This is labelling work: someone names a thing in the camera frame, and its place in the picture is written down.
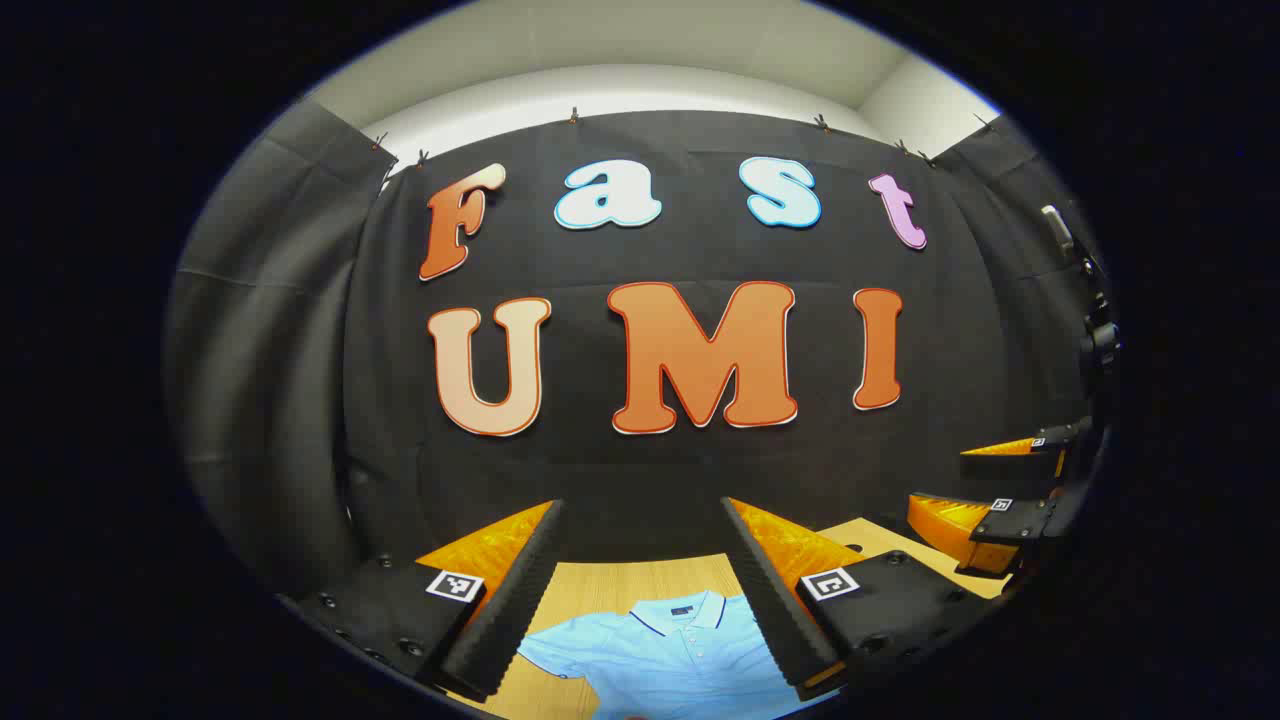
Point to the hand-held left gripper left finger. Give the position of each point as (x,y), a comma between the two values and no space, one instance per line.
(520,600)

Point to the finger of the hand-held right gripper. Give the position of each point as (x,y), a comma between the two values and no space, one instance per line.
(1020,520)
(1010,465)

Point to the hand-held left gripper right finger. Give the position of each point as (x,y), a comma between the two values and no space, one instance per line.
(775,610)

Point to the light blue T-shirt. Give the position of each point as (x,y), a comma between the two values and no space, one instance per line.
(660,660)

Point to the black backdrop cloth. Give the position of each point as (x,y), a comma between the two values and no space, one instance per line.
(620,470)

